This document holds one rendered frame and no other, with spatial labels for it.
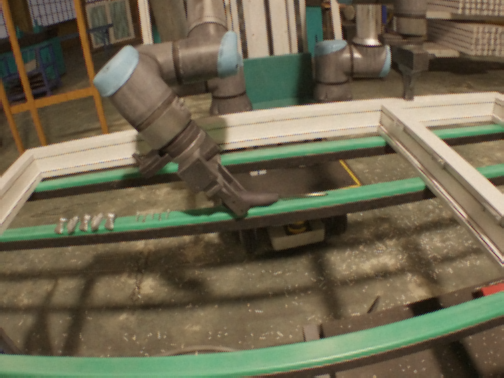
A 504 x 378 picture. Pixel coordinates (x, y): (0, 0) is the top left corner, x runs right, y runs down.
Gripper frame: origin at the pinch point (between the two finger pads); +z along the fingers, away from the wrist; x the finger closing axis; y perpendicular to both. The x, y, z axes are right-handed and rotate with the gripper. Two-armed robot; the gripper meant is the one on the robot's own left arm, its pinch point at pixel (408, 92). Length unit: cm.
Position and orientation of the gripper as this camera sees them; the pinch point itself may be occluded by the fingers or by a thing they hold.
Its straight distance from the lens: 106.2
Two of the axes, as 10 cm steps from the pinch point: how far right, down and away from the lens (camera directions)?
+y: 9.9, -1.3, 0.3
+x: -0.9, -4.9, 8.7
